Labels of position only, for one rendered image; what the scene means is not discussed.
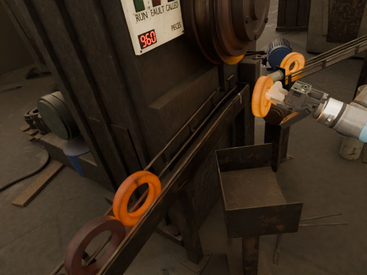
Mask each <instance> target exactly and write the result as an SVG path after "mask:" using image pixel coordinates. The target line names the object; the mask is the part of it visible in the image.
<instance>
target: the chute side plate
mask: <svg viewBox="0 0 367 275"><path fill-rule="evenodd" d="M247 98H248V101H250V87H249V86H248V88H247V89H246V90H245V91H244V92H243V93H242V94H241V95H240V96H239V97H238V98H237V100H236V101H235V102H234V103H233V104H232V105H231V107H230V108H229V109H228V110H227V112H226V113H225V114H224V115H223V117H222V118H221V119H220V121H219V122H218V123H217V124H216V126H215V127H214V129H213V130H212V131H211V133H210V134H209V135H208V137H207V138H206V139H205V140H204V142H203V143H202V144H201V146H200V147H199V148H198V149H197V151H196V152H195V154H194V155H193V156H192V158H191V159H190V160H189V161H188V163H187V164H186V165H185V167H184V168H183V169H182V170H181V172H180V173H179V174H178V176H177V177H176V179H174V181H173V182H172V184H171V185H170V186H169V188H168V189H167V190H166V191H165V193H164V194H163V195H162V197H161V198H160V199H159V201H158V202H157V203H156V204H155V206H154V207H153V209H152V210H151V211H150V213H149V214H148V215H147V216H146V218H145V219H144V220H143V221H142V223H141V224H140V225H139V227H138V228H137V229H136V231H135V232H134V233H133V235H132V236H131V237H130V239H129V240H128V241H127V242H126V244H125V245H124V246H123V248H122V249H121V250H120V251H119V253H118V254H117V255H116V257H115V258H114V260H113V261H112V262H111V263H110V265H109V266H108V267H107V269H106V270H105V271H104V273H103V274H102V275H123V274H124V273H125V271H126V270H127V268H128V267H129V266H130V264H131V263H132V261H133V260H134V259H135V257H136V256H137V255H138V253H139V252H140V250H141V249H142V247H143V246H144V244H145V243H146V242H147V240H148V239H149V238H150V236H151V235H152V233H153V232H154V231H155V229H156V227H158V225H159V223H160V222H161V221H162V219H163V218H164V216H165V215H166V214H167V212H168V211H169V210H170V208H171V207H172V205H173V204H174V202H175V201H176V199H177V198H178V197H179V195H180V193H179V189H180V187H181V186H182V185H183V184H184V183H185V182H186V180H188V183H189V181H190V180H191V178H192V177H193V176H194V174H195V173H196V172H197V170H198V169H199V167H200V166H201V165H202V163H203V162H204V160H205V159H206V158H207V156H208V155H209V153H210V152H211V151H212V149H213V148H214V146H215V145H216V144H217V142H218V141H219V139H220V138H221V136H222V135H223V134H224V132H225V131H226V130H227V128H228V127H229V125H230V124H231V123H232V121H233V119H234V118H235V117H236V116H237V114H238V113H239V112H240V111H241V110H242V109H243V108H244V101H245V100H246V99H247Z"/></svg>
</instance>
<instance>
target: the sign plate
mask: <svg viewBox="0 0 367 275"><path fill-rule="evenodd" d="M143 1H144V6H145V9H143V10H140V11H137V10H136V7H135V3H134V0H121V3H122V7H123V11H124V14H125V18H126V21H127V25H128V29H129V33H130V36H131V40H132V43H133V47H134V51H135V54H136V55H141V54H143V53H145V52H147V51H149V50H151V49H153V48H155V47H157V46H159V45H161V44H164V43H166V42H168V41H170V40H172V39H174V38H176V37H178V36H180V35H182V34H184V27H183V23H182V15H181V8H180V1H179V0H172V1H168V0H161V4H159V5H156V6H153V1H152V0H143ZM151 32H154V34H155V36H154V34H153V33H151ZM146 34H148V35H146ZM151 35H152V37H151ZM141 36H145V40H144V37H141ZM146 36H147V39H146ZM140 38H141V39H142V41H146V44H145V42H142V41H141V39H140ZM148 38H150V39H151V38H152V39H151V44H150V45H149V43H150V39H149V40H148ZM155 39H156V40H155ZM152 40H153V41H155V42H154V43H153V42H152ZM147 41H148V44H147ZM144 45H146V46H145V47H144Z"/></svg>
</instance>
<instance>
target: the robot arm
mask: <svg viewBox="0 0 367 275"><path fill-rule="evenodd" d="M300 83H302V84H304V85H302V84H300ZM328 95H329V94H326V93H324V92H321V91H318V90H316V89H313V88H311V85H308V84H306V83H303V82H300V81H298V80H297V81H296V82H295V83H294V85H293V86H292V88H291V89H290V91H289V92H288V91H287V90H286V89H283V88H282V83H281V82H280V81H276V82H275V83H274V85H273V86H272V87H271V89H267V91H266V93H265V97H266V98H267V99H268V100H270V102H272V103H273V104H274V105H276V106H278V107H280V108H282V109H285V110H288V111H292V112H294V113H292V114H290V115H289V116H287V117H285V118H284V119H283V120H282V122H281V124H280V126H281V127H282V128H283V129H285V128H287V127H289V126H290V125H292V124H294V123H296V122H297V121H299V120H301V119H303V118H305V117H307V116H308V115H310V113H311V112H314V114H313V116H312V118H315V119H316V118H317V119H316V122H317V123H319V124H322V125H324V126H326V127H329V128H331V129H334V130H335V131H336V133H337V134H339V135H340V136H343V137H347V138H348V137H352V138H355V139H357V140H359V141H362V142H367V86H366V87H365V88H364V89H363V90H362V91H361V92H360V93H359V95H358V96H357V97H356V98H355V99H354V100H353V102H351V103H350V105H348V104H345V103H343V102H341V101H338V100H335V99H333V98H329V99H328V100H327V97H328ZM284 99H285V101H283V100H284ZM326 100H327V101H326Z"/></svg>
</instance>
